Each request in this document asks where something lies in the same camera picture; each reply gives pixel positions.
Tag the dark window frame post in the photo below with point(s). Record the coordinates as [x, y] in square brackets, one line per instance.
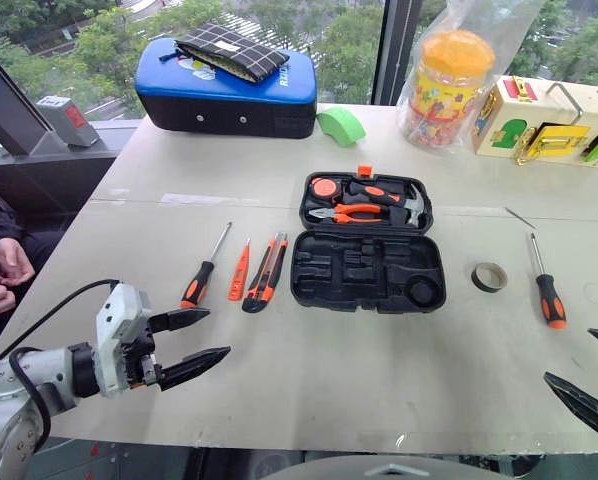
[394, 50]

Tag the wooden latch puzzle box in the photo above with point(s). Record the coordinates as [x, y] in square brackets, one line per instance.
[529, 105]

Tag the blue black padded case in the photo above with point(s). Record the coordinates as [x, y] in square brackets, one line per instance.
[219, 100]

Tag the green foam block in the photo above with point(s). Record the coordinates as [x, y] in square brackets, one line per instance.
[341, 125]

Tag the black checkered fabric pouch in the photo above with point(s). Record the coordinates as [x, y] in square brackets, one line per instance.
[229, 47]

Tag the orange voltage tester pen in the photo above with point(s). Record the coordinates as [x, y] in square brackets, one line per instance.
[237, 280]

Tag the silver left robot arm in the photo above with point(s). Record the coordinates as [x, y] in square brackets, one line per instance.
[9, 380]

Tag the clear plastic candy container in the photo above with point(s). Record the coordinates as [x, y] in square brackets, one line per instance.
[509, 30]

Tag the orange black utility knife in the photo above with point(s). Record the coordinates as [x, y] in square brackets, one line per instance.
[261, 285]

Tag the grey diagonal window beam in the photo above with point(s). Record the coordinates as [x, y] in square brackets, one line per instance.
[9, 110]

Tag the candy jar with orange lid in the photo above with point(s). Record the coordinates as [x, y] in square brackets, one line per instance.
[444, 90]

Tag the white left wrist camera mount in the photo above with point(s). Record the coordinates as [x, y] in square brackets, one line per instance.
[116, 320]

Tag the orange black tape measure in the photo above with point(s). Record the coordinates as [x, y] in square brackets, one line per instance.
[324, 187]

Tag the black tape roll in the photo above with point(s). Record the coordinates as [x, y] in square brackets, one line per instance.
[479, 282]

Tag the black tool case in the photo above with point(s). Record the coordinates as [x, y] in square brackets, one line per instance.
[329, 285]

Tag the grey box with red label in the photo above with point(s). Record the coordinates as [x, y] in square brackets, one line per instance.
[69, 125]

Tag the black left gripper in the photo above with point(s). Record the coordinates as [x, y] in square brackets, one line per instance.
[139, 357]

